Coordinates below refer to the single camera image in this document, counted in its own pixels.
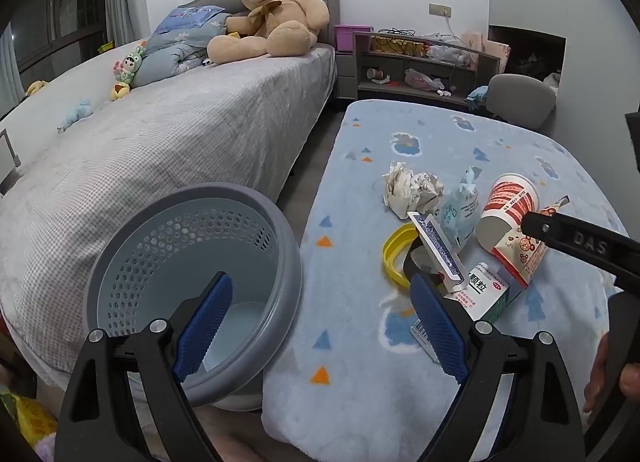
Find grey nightstand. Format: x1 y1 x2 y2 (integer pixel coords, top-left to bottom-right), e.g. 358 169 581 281
332 49 358 102

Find green hooded plush doll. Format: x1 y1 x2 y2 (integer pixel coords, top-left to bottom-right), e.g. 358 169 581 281
114 44 148 87

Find grey chair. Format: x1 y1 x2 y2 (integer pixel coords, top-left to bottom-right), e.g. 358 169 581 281
482 73 557 131

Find dark window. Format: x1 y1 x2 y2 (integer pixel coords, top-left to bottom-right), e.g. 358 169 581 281
10 0 108 77

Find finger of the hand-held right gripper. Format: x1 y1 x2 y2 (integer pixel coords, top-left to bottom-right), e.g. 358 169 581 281
520 211 640 287

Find blue printed pillow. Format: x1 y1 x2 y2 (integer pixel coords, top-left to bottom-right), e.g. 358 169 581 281
152 4 233 37

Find blue tissue packet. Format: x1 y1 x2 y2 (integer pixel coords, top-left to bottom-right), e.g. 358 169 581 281
440 167 483 247

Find blue patterned card box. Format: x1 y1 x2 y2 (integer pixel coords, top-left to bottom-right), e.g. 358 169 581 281
406 211 463 293

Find black elastic band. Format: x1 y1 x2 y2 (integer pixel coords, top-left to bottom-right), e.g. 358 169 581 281
402 237 446 293

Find white paper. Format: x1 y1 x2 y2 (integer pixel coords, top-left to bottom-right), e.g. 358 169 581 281
382 161 417 220

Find grey shelf desk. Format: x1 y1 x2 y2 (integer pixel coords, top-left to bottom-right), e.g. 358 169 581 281
352 32 503 110

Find clear plastic bag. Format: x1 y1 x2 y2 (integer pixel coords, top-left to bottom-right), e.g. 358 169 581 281
425 39 473 65

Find white cable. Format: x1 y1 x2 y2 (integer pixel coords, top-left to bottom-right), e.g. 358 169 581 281
442 16 473 87

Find printed paper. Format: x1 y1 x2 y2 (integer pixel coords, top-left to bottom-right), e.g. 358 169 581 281
409 172 445 213

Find large brown teddy bear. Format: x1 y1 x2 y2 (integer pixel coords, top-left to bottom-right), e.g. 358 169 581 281
206 0 331 65

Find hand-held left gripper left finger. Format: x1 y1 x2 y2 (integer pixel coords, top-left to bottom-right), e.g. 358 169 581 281
54 271 236 462

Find yellow bag with red print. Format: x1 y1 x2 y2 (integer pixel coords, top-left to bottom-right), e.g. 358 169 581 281
0 392 58 448

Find white barcode packet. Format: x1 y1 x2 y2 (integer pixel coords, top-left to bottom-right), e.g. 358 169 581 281
410 319 441 360

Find yellow patterned box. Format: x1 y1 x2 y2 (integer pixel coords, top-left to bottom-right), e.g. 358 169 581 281
370 35 426 56

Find bed with grey checked cover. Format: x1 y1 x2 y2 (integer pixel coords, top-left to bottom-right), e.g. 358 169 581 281
0 42 338 388

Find red white paper cup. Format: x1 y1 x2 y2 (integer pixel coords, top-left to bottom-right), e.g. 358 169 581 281
475 173 551 290

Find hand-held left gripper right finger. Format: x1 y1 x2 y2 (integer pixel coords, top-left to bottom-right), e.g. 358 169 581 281
409 273 586 462

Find person's right hand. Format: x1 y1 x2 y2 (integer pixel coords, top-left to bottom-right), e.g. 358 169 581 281
584 332 640 413

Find pink paper box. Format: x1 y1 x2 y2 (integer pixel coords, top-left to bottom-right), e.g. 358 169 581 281
460 32 511 62

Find grey perforated plastic basket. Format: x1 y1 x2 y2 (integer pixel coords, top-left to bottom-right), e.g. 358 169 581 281
84 183 304 413

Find white green medicine box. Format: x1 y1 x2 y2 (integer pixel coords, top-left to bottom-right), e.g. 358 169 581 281
442 262 523 323

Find folded blue grey quilt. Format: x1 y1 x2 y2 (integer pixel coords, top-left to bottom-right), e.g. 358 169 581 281
131 16 236 88

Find pink plastic bag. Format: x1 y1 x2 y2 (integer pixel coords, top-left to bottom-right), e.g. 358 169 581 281
404 68 446 91

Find light blue plush toy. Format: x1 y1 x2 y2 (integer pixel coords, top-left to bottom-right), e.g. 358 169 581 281
57 99 94 134

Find pink storage box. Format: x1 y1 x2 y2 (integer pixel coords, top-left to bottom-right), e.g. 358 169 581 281
334 24 373 52

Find yellow tape ring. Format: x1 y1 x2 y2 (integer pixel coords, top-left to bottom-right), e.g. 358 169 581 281
382 223 418 287

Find blue cloth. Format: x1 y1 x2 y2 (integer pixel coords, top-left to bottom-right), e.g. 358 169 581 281
465 86 490 110

